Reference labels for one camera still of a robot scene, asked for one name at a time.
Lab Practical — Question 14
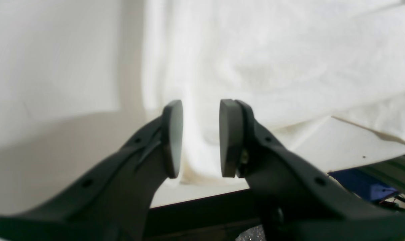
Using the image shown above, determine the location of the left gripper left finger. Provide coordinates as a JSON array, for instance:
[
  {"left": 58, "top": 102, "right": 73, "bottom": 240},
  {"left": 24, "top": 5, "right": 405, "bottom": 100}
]
[{"left": 0, "top": 100, "right": 183, "bottom": 241}]

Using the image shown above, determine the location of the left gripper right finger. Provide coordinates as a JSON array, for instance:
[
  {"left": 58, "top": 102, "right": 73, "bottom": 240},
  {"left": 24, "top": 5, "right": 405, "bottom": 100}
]
[{"left": 219, "top": 99, "right": 405, "bottom": 241}]

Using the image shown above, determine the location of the white printed T-shirt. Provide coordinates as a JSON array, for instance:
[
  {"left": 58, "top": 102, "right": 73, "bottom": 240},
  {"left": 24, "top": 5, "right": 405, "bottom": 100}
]
[{"left": 142, "top": 0, "right": 405, "bottom": 185}]

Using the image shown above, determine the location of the blue object under table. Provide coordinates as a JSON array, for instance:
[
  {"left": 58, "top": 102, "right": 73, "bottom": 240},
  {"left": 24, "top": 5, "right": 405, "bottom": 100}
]
[{"left": 328, "top": 168, "right": 398, "bottom": 202}]

